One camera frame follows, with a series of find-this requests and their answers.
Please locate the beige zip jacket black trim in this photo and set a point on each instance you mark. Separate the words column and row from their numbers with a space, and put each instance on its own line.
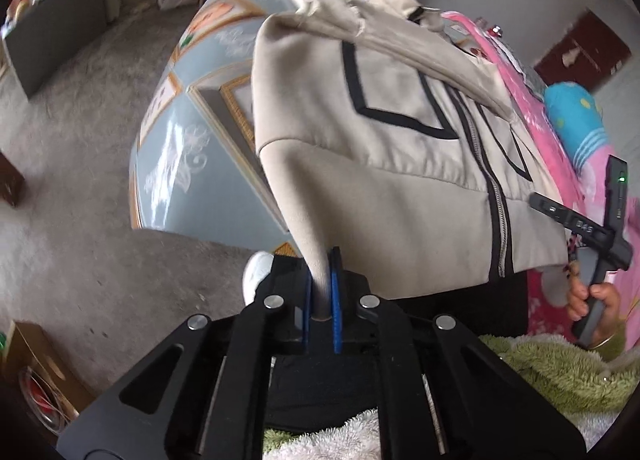
column 400, row 180

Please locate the person's right hand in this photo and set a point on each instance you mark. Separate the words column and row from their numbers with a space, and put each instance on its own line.
column 607, row 305

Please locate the blue dotted pillow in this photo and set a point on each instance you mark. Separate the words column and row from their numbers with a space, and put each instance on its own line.
column 575, row 120

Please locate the dark red cabinet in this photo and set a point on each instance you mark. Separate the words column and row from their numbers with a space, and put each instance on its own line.
column 580, row 50

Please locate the white shoe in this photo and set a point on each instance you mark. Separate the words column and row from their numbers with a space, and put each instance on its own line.
column 256, row 277

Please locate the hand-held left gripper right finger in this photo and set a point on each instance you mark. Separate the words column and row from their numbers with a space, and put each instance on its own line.
column 336, row 300

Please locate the cardboard box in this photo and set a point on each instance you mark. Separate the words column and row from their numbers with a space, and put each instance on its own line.
column 45, row 360

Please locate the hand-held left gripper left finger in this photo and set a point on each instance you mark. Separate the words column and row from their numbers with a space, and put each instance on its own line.
column 306, row 310

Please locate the green white fuzzy garment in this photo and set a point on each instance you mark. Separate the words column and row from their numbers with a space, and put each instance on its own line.
column 540, row 365

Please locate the pink printed blanket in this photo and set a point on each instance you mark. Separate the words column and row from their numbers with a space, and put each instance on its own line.
column 547, row 305

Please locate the grey low cabinet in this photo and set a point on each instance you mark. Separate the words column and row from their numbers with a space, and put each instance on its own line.
column 60, row 35

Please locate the blue printed tablecloth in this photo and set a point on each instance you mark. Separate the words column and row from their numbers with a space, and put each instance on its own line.
column 200, row 115

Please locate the brown wooden box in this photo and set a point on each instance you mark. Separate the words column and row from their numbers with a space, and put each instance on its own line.
column 10, row 180

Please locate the clear round container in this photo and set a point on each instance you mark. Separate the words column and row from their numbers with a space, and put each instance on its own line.
column 45, row 400

